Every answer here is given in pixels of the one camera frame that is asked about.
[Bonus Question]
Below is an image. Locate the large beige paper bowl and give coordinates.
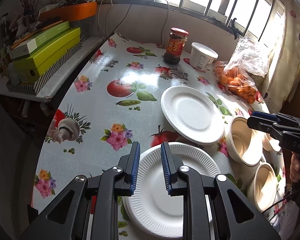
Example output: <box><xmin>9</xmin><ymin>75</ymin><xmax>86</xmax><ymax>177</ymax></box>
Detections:
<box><xmin>226</xmin><ymin>116</ymin><xmax>263</xmax><ymax>167</ymax></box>

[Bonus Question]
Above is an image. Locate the large white paper plate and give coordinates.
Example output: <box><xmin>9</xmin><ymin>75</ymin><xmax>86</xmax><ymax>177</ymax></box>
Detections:
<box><xmin>123</xmin><ymin>142</ymin><xmax>220</xmax><ymax>239</ymax></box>

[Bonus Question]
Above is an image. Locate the person's right hand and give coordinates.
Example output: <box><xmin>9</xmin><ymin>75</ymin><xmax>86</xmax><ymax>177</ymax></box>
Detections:
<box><xmin>289</xmin><ymin>152</ymin><xmax>300</xmax><ymax>183</ymax></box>

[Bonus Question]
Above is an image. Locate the cream patterned curtain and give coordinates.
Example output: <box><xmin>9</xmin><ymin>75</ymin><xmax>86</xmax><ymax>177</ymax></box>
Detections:
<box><xmin>261</xmin><ymin>0</ymin><xmax>300</xmax><ymax>113</ymax></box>

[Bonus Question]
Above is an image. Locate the plastic bag of oranges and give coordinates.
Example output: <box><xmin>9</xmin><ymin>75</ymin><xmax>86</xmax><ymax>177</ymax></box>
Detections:
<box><xmin>213</xmin><ymin>36</ymin><xmax>269</xmax><ymax>104</ymax></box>

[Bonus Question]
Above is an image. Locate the white plastic tub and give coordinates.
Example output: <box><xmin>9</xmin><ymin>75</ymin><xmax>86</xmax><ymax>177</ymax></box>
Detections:
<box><xmin>190</xmin><ymin>42</ymin><xmax>218</xmax><ymax>72</ymax></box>

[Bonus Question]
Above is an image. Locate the red label sauce jar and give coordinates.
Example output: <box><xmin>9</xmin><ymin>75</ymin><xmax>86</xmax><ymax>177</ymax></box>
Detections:
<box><xmin>163</xmin><ymin>27</ymin><xmax>189</xmax><ymax>65</ymax></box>

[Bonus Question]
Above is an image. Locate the striped black white box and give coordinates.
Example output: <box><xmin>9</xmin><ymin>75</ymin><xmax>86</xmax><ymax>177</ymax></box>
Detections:
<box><xmin>6</xmin><ymin>42</ymin><xmax>82</xmax><ymax>95</ymax></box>

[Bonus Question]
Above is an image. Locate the floral vegetable print tablecloth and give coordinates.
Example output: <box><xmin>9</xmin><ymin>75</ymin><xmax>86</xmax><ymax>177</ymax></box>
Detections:
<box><xmin>32</xmin><ymin>35</ymin><xmax>267</xmax><ymax>211</ymax></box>

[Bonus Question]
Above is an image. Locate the white side shelf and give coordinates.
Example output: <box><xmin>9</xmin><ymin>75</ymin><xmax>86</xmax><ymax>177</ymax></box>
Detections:
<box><xmin>0</xmin><ymin>37</ymin><xmax>102</xmax><ymax>102</ymax></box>

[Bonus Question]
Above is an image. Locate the yellow green flat box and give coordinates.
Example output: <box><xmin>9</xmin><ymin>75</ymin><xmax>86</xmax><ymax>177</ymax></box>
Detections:
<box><xmin>13</xmin><ymin>27</ymin><xmax>81</xmax><ymax>84</ymax></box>

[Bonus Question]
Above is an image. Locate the white green long box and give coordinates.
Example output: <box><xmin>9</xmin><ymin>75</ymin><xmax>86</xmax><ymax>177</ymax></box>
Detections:
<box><xmin>9</xmin><ymin>21</ymin><xmax>69</xmax><ymax>60</ymax></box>

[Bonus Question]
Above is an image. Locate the orange plastic tray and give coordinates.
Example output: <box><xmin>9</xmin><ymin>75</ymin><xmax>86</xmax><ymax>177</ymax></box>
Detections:
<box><xmin>38</xmin><ymin>2</ymin><xmax>97</xmax><ymax>22</ymax></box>

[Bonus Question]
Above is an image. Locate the white power cable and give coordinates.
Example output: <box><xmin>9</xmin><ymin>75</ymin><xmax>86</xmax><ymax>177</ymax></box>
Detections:
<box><xmin>97</xmin><ymin>0</ymin><xmax>118</xmax><ymax>40</ymax></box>

